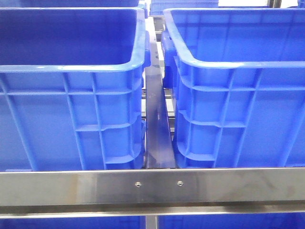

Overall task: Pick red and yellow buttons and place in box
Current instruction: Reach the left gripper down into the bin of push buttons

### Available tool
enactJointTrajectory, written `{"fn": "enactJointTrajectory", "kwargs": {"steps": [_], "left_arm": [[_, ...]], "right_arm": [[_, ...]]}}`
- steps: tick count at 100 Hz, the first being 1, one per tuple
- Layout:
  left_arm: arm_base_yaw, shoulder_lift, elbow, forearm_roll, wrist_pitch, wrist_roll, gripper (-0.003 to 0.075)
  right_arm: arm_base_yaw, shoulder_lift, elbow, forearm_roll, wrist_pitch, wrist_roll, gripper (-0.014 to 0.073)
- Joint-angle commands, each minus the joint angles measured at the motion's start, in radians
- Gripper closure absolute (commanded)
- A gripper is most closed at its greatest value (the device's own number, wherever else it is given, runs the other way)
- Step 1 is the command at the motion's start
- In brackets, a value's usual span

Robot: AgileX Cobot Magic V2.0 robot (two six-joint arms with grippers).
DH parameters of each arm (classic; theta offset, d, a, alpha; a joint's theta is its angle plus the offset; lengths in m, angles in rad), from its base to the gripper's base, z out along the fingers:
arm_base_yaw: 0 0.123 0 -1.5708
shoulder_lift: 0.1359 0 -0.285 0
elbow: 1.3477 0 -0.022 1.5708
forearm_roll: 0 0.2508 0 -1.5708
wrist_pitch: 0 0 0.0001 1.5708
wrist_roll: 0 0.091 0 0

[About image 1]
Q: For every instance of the blue crate front right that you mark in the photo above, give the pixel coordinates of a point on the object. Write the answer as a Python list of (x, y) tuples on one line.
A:
[(238, 77)]

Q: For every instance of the blue crate rear centre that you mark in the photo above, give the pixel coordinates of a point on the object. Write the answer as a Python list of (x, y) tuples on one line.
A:
[(158, 6)]

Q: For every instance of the blue crate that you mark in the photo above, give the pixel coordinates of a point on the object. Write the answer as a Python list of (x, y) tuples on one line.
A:
[(75, 3), (158, 6), (71, 88), (238, 77)]

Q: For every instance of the blue crate rear left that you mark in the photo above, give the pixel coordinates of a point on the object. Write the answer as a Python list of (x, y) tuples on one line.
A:
[(75, 3)]

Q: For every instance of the steel rack centre divider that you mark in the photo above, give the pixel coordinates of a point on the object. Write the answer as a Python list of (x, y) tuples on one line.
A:
[(159, 150)]

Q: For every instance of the steel rack front rail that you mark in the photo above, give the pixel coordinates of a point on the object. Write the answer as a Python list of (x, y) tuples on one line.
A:
[(147, 192)]

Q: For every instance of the blue crate front left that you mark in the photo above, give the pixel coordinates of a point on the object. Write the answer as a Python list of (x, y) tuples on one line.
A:
[(71, 88)]

